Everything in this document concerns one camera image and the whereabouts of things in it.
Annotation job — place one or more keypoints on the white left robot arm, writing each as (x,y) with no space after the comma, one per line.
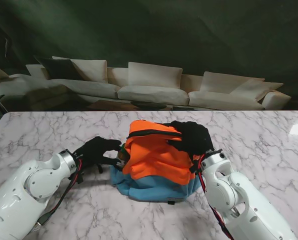
(26,190)

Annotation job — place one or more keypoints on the cream white back pillow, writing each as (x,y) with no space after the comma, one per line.
(229,82)
(154,74)
(91,70)

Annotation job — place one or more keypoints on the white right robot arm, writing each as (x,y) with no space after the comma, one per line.
(239,197)

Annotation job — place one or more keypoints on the orange and blue backpack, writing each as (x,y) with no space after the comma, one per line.
(159,162)

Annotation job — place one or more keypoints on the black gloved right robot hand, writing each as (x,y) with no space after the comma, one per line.
(195,140)

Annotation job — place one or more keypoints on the folded blue and black umbrella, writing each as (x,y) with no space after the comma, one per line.
(100,169)

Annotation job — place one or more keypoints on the dark low coffee table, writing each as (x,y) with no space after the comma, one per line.
(151,105)

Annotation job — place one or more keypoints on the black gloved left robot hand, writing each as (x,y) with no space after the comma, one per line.
(94,152)

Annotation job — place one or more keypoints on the dark brown sofa cushion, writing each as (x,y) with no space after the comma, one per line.
(60,70)

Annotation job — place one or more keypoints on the cream white sofa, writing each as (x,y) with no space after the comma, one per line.
(151,95)

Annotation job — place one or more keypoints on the coffee bottle with green cap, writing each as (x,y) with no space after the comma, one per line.
(121,156)

